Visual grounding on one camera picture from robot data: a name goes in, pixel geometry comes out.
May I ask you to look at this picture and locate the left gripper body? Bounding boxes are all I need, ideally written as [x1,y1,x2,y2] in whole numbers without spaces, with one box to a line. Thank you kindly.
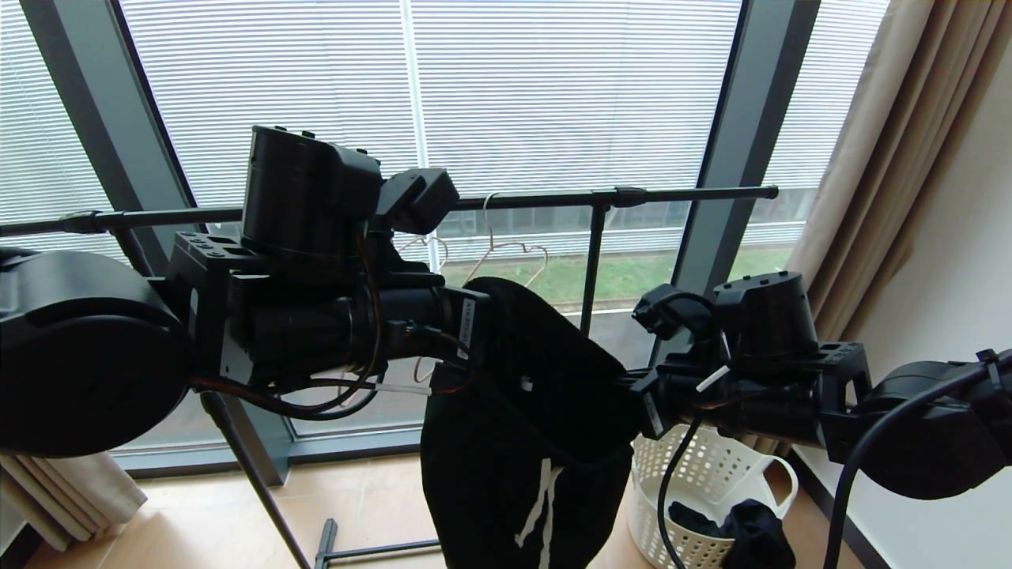
[231,272,489,381]

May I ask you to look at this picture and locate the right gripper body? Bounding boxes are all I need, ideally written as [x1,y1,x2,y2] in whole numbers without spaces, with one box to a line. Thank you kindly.
[630,352,824,443]

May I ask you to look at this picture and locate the pink clothes hanger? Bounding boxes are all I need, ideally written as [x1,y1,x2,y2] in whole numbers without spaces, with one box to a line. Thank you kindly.
[395,233,450,275]
[463,192,551,291]

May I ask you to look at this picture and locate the black shorts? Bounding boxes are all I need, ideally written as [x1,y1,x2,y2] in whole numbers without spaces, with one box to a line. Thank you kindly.
[419,276,644,569]

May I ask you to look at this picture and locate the white laundry basket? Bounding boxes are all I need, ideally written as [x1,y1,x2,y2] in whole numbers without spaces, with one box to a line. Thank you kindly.
[629,422,800,569]

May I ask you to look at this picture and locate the black clothes rack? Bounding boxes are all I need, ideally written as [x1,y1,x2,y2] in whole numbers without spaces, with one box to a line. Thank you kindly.
[0,184,780,569]

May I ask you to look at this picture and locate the black garment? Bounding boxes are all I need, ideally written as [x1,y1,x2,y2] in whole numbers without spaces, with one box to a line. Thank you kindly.
[668,497,797,569]

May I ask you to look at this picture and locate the beige curtain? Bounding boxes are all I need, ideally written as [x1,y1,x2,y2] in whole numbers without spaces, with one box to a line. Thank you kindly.
[0,449,149,552]
[743,0,1012,461]

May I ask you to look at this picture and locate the window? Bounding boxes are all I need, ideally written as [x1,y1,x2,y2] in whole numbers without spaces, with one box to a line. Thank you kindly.
[0,0,891,477]

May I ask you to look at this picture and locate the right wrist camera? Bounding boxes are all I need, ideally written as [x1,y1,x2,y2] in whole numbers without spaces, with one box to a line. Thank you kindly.
[632,282,730,366]

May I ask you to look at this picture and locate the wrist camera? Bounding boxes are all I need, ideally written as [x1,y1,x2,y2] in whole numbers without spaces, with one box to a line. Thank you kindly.
[373,168,462,236]
[632,282,730,366]

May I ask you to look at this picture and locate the black cable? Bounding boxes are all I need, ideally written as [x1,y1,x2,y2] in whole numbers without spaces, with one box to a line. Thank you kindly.
[656,360,1002,569]

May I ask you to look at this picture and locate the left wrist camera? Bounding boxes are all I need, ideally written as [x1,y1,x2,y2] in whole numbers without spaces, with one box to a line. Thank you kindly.
[373,168,462,236]

